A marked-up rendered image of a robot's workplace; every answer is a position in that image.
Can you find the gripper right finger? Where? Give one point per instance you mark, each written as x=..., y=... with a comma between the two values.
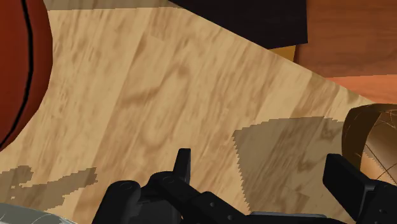
x=356, y=189

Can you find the red-brown ball with black line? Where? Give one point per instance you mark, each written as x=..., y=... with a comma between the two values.
x=18, y=68

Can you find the grey rounded object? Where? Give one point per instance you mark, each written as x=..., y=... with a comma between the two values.
x=24, y=215

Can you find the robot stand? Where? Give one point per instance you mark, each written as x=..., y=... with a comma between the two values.
x=254, y=18

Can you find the brown bowl with thin lines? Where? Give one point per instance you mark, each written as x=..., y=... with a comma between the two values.
x=369, y=136

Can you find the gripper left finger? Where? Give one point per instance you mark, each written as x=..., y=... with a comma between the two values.
x=173, y=198

